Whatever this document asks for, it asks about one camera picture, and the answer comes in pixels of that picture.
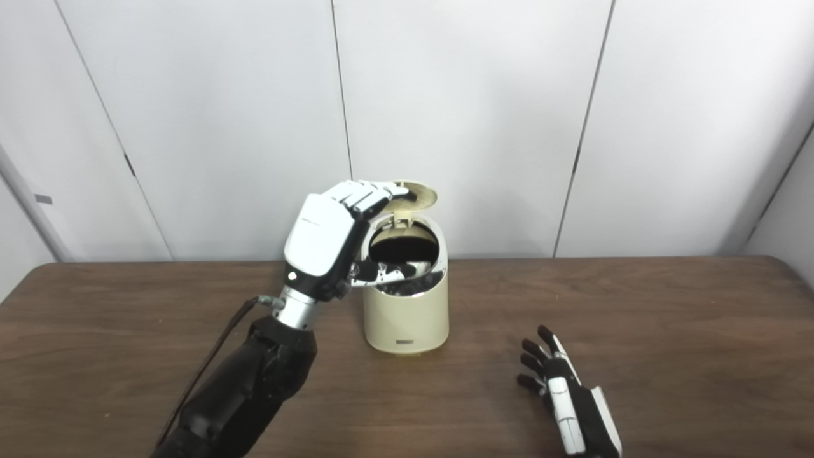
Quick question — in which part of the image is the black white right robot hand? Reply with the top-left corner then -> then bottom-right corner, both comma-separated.
516,325 -> 623,458

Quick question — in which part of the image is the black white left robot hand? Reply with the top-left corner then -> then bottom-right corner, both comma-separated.
283,180 -> 438,303

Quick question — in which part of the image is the cream round bin lid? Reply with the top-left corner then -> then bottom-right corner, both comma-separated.
382,181 -> 439,226

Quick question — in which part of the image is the cream-colored round bin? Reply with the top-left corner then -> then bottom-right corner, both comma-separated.
362,213 -> 450,356

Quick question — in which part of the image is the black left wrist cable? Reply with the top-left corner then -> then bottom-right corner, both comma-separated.
153,296 -> 284,452

